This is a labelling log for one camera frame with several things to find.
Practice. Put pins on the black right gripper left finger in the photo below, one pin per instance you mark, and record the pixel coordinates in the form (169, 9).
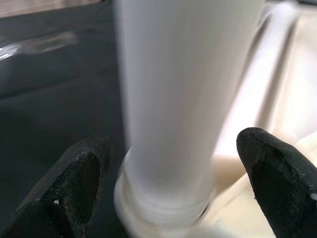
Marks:
(62, 193)

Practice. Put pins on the white plastic children table top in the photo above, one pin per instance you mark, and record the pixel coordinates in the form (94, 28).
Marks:
(292, 99)

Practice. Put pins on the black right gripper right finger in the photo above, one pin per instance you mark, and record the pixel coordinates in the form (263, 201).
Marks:
(284, 193)

